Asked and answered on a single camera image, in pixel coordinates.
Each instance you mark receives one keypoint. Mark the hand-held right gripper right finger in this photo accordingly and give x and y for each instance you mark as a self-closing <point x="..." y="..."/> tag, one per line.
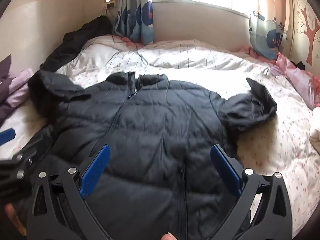
<point x="225" y="167"/>

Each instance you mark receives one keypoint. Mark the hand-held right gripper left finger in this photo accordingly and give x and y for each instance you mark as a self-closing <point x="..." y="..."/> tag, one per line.
<point x="96" y="172"/>

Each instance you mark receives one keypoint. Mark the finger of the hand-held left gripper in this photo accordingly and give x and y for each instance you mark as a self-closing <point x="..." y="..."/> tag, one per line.
<point x="6" y="135"/>
<point x="21" y="166"/>

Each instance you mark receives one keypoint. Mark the black puffer jacket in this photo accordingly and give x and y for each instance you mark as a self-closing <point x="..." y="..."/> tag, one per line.
<point x="155" y="120"/>

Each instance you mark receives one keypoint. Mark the person's left hand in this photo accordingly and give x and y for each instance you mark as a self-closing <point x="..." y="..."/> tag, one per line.
<point x="12" y="216"/>

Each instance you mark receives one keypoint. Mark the person's right hand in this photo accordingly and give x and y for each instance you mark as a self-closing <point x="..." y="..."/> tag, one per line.
<point x="170" y="237"/>

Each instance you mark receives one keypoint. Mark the purple folded blanket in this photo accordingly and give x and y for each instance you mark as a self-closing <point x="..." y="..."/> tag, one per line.
<point x="15" y="90"/>

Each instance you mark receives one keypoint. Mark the cherry print bed sheet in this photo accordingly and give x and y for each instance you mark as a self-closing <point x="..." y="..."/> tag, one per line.
<point x="275" y="155"/>

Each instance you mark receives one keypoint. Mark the cream blanket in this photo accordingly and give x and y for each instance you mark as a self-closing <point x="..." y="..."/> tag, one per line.
<point x="315" y="133"/>

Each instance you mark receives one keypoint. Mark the pink floral pillow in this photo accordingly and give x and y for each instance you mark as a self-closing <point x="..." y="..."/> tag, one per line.
<point x="297" y="77"/>

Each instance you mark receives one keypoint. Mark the black coat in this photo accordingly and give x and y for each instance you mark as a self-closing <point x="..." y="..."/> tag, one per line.
<point x="75" y="42"/>

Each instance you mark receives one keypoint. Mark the blue and pink printed curtain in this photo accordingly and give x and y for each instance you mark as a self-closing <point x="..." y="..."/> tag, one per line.
<point x="272" y="35"/>
<point x="140" y="17"/>

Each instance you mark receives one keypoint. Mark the white wardrobe with tree sticker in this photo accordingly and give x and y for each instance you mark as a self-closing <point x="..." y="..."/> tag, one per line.
<point x="307" y="30"/>

